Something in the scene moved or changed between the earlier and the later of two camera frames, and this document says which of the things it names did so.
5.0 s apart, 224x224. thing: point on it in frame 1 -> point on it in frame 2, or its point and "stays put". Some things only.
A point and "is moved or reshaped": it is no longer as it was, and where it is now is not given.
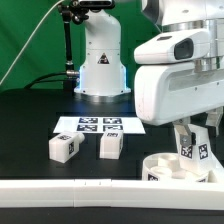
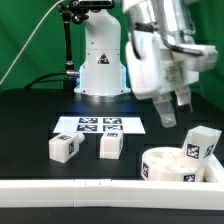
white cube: (111, 143) stays put
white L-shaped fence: (106, 192) stays put
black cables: (48, 80) stays put
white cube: (194, 148) is moved or reshaped
